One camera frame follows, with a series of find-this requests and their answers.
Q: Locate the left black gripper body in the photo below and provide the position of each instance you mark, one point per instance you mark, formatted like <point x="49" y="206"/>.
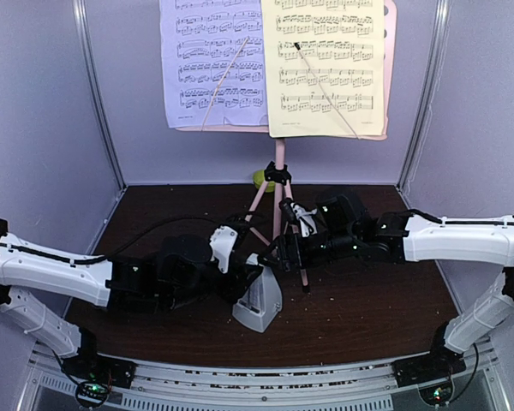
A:
<point x="232" y="293"/>

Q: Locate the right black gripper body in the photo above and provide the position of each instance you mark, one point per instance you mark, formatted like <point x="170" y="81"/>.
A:
<point x="292" y="240"/>

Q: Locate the grey metronome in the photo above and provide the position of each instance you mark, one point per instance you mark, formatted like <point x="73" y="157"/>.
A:
<point x="262" y="301"/>

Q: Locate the pink music stand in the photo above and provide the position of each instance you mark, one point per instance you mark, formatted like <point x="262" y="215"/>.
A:
<point x="277" y="170"/>

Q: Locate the yellowed sheet music paper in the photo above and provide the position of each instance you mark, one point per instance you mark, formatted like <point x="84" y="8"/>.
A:
<point x="325" y="65"/>

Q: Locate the lavender sheet music paper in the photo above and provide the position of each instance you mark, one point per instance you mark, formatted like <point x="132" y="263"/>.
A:
<point x="213" y="63"/>

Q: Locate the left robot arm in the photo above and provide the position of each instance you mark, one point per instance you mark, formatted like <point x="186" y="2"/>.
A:
<point x="185" y="269"/>

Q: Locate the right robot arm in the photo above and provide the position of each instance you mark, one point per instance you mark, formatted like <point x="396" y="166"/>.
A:
<point x="409" y="236"/>

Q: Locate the green bowl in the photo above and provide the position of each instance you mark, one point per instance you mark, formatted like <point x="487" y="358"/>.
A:
<point x="261" y="183"/>

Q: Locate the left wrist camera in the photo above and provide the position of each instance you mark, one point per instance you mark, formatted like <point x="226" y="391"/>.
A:
<point x="222" y="243"/>

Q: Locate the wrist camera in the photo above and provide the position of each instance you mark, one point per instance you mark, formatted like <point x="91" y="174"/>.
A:
<point x="296" y="214"/>
<point x="222" y="243"/>

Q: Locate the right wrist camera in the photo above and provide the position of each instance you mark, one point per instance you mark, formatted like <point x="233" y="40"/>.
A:
<point x="296" y="214"/>

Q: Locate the aluminium front rail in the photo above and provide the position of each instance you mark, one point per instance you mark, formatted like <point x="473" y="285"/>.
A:
<point x="367" y="385"/>

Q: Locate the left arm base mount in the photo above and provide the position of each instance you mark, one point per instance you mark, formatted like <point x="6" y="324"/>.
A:
<point x="88" y="364"/>

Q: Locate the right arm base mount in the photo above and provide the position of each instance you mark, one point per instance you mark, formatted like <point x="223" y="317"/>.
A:
<point x="427" y="367"/>

